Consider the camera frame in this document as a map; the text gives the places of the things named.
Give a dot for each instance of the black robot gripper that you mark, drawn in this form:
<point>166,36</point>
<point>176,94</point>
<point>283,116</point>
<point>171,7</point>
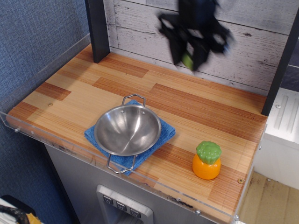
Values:
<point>195,21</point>

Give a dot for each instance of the green handled grey spatula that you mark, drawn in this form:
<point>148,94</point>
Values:
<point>187,60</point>

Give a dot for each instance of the silver metal pan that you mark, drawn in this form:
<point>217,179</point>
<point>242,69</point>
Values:
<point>127,130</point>

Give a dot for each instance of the orange toy carrot green top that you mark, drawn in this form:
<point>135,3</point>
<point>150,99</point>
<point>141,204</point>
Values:
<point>206,163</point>

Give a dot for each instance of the white ridged side counter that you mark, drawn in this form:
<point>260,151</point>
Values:
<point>277,156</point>

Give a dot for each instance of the silver dispenser button panel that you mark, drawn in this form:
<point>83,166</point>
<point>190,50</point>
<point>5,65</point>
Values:
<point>120,209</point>

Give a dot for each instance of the yellow object bottom left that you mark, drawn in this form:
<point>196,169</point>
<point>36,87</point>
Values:
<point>32,219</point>

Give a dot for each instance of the dark grey left post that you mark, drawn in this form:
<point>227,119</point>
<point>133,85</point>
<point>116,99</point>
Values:
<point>97,28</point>

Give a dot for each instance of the dark grey post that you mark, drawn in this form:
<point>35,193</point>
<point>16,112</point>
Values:
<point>282,66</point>
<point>97,28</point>

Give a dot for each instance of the dark grey right post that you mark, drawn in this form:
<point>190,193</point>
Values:
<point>282,66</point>

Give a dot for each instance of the clear acrylic guard rail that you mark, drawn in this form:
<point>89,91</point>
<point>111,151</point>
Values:
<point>55,93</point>

